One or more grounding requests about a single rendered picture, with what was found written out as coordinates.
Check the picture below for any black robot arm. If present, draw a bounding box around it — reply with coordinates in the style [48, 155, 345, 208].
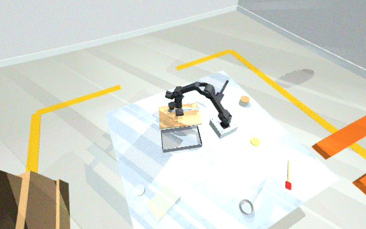
[165, 81, 232, 129]

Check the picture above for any small grey cylinder with orange top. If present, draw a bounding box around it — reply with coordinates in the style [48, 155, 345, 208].
[238, 95, 250, 107]

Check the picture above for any grey metal roasting tin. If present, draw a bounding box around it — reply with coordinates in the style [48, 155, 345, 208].
[161, 125, 202, 153]

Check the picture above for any yellow flat disc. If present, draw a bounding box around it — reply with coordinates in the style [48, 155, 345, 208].
[250, 137, 260, 146]

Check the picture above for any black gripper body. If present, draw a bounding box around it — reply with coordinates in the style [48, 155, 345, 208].
[175, 102, 184, 116]

